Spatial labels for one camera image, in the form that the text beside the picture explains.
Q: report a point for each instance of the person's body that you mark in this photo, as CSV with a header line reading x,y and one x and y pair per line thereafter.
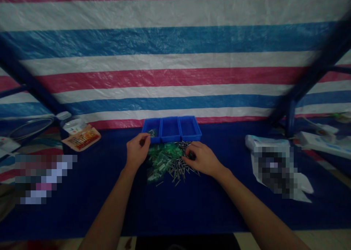
x,y
178,243

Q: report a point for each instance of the blue metal frame post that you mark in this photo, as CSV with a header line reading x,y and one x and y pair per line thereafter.
x,y
310,77
30,77

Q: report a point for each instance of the dark blue table cloth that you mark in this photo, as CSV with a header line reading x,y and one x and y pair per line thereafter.
x,y
175,206

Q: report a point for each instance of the blue plastic bin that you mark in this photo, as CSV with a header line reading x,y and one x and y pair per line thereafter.
x,y
190,127
153,123
170,127

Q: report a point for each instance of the striped plastic tarp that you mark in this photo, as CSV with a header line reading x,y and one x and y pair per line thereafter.
x,y
175,55

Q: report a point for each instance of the orange snack packet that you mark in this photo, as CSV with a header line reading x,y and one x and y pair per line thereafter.
x,y
81,138

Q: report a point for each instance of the clear plastic water bottle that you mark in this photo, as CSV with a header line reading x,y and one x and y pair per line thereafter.
x,y
71,125

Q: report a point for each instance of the person's left hand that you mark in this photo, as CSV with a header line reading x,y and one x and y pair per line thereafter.
x,y
137,152

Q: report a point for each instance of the pile of metal pins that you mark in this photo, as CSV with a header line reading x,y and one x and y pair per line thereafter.
x,y
175,170

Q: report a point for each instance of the person's right hand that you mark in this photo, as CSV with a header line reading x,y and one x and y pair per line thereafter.
x,y
204,160

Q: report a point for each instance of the white flat box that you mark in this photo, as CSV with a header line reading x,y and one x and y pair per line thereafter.
x,y
323,144

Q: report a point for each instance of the white plastic bag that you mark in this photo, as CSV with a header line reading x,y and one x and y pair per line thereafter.
x,y
270,147

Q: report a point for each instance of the pile of green components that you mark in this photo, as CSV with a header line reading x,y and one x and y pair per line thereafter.
x,y
160,158

